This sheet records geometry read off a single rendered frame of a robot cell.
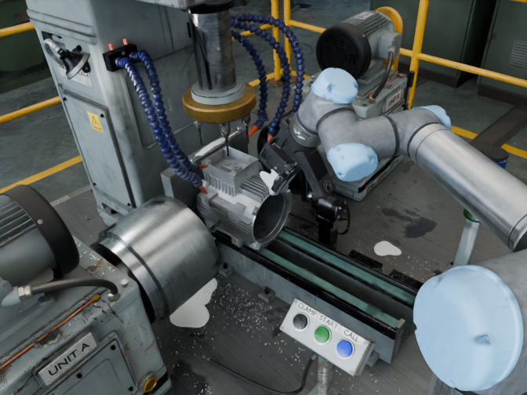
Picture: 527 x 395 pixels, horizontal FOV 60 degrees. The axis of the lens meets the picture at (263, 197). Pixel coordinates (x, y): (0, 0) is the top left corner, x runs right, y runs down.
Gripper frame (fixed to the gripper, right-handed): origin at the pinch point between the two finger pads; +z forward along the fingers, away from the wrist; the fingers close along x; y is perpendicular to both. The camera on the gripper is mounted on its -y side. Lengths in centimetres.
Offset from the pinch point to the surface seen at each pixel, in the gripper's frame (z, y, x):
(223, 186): 14.8, 13.0, -0.7
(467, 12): 77, 33, -329
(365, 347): -9.9, -34.2, 18.4
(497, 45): 80, -3, -325
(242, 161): 14.1, 15.6, -10.6
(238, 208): 13.2, 5.3, 1.9
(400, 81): 3, 4, -73
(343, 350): -7.7, -32.1, 20.8
